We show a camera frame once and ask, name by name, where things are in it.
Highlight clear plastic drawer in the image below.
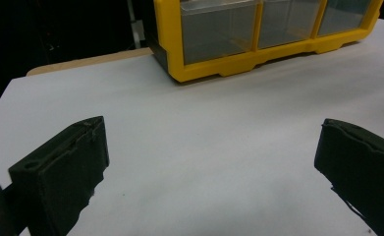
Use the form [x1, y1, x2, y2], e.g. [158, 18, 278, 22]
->
[179, 0, 261, 18]

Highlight yellow black drawer organizer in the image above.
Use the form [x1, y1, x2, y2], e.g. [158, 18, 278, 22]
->
[139, 0, 384, 84]

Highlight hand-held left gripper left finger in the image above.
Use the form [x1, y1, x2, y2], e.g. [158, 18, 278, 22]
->
[8, 115, 111, 236]

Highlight grey metal pole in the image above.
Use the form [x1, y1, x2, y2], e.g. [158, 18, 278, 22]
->
[126, 0, 143, 50]

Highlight wooden table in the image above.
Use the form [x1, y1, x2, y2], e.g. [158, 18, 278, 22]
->
[26, 47, 154, 77]

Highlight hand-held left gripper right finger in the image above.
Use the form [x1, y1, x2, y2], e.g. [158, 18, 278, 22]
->
[313, 118, 384, 236]

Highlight grid of clear organizer drawers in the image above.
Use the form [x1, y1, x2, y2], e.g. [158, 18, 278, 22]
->
[179, 0, 374, 66]

